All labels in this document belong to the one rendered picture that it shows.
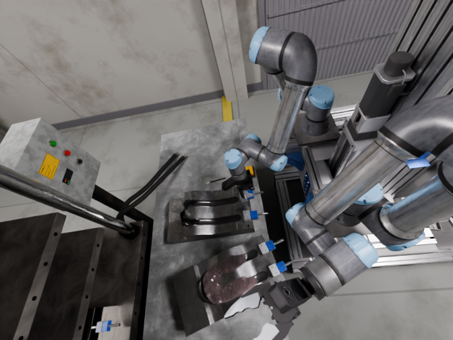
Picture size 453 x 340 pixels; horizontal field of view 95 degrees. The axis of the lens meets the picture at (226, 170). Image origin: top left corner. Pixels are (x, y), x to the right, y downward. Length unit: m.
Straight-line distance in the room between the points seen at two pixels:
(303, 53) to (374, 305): 1.83
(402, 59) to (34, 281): 1.40
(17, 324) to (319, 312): 1.75
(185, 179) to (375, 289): 1.65
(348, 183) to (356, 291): 1.57
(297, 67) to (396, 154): 0.38
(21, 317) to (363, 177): 1.14
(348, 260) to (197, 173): 1.12
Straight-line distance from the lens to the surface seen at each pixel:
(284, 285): 0.48
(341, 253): 0.55
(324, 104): 1.11
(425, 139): 0.55
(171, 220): 1.32
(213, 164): 1.46
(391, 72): 0.81
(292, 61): 0.75
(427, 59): 0.82
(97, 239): 1.33
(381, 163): 0.56
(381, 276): 2.17
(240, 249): 1.16
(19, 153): 1.22
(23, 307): 1.11
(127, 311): 1.45
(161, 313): 1.33
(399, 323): 2.18
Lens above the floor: 2.00
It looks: 58 degrees down
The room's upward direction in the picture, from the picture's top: 21 degrees counter-clockwise
